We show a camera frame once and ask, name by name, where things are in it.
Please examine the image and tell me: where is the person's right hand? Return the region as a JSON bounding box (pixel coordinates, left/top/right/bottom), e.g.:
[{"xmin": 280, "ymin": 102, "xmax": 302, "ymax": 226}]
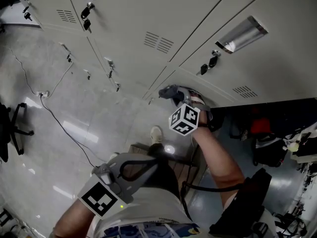
[{"xmin": 192, "ymin": 92, "xmax": 210, "ymax": 110}]

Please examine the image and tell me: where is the black office chair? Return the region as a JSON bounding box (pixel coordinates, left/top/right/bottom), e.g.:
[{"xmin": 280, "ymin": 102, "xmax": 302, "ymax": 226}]
[{"xmin": 0, "ymin": 102, "xmax": 35, "ymax": 163}]

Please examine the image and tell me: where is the grey metal locker cabinet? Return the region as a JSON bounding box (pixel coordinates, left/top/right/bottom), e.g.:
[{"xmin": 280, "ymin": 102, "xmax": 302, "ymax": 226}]
[{"xmin": 9, "ymin": 0, "xmax": 317, "ymax": 109}]

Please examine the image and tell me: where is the green and white plush toy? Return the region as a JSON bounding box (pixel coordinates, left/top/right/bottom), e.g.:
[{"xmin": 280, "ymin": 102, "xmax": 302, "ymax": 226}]
[{"xmin": 282, "ymin": 141, "xmax": 300, "ymax": 151}]

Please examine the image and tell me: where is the thick black cable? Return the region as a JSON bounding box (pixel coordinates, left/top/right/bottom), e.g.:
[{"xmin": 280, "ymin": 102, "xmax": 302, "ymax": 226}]
[{"xmin": 181, "ymin": 179, "xmax": 246, "ymax": 220}]

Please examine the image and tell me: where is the person's right white shoe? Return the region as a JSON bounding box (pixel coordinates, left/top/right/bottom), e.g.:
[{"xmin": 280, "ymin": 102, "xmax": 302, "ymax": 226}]
[{"xmin": 150, "ymin": 125, "xmax": 163, "ymax": 145}]

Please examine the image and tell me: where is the person's right forearm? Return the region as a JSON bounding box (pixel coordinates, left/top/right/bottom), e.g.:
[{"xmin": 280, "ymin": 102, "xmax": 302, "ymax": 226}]
[{"xmin": 192, "ymin": 118, "xmax": 246, "ymax": 204}]

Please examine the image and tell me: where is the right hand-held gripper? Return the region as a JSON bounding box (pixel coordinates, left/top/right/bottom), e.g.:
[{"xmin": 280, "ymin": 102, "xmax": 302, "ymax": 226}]
[{"xmin": 168, "ymin": 85, "xmax": 212, "ymax": 136}]

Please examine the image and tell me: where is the red bag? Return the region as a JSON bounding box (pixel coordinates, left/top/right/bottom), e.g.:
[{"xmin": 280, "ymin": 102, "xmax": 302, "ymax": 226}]
[{"xmin": 250, "ymin": 118, "xmax": 272, "ymax": 133}]

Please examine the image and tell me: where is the black floor cable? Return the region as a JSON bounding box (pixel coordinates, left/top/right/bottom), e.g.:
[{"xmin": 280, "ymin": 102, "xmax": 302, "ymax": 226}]
[{"xmin": 39, "ymin": 94, "xmax": 96, "ymax": 168}]

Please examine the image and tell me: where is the person's white printed T-shirt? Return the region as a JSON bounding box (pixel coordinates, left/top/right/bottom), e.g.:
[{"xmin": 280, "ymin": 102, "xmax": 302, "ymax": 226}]
[{"xmin": 93, "ymin": 187, "xmax": 238, "ymax": 238}]

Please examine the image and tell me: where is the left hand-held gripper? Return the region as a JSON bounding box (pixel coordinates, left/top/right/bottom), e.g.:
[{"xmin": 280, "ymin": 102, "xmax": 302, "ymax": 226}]
[{"xmin": 77, "ymin": 152, "xmax": 159, "ymax": 220}]

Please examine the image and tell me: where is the wooden plank platform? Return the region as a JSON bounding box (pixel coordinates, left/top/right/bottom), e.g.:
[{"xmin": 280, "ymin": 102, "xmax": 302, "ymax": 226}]
[{"xmin": 128, "ymin": 142, "xmax": 208, "ymax": 187}]

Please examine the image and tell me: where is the grey metal locker door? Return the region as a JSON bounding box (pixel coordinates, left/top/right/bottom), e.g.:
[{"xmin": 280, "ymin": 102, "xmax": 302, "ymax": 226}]
[{"xmin": 146, "ymin": 64, "xmax": 238, "ymax": 108}]

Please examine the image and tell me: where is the person's left forearm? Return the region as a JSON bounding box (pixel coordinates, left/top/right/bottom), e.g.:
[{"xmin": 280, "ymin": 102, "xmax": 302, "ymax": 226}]
[{"xmin": 52, "ymin": 198, "xmax": 100, "ymax": 238}]

